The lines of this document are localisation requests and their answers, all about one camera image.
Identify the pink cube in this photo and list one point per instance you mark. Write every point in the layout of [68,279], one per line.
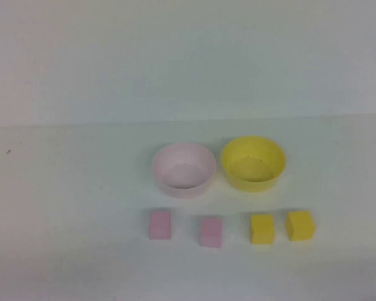
[210,233]
[159,225]

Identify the yellow cube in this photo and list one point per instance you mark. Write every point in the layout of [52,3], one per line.
[300,227]
[262,230]

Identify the pink plastic bowl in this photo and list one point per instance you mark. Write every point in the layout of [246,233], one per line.
[187,191]

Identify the yellow plastic bowl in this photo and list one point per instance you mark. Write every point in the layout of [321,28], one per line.
[253,185]

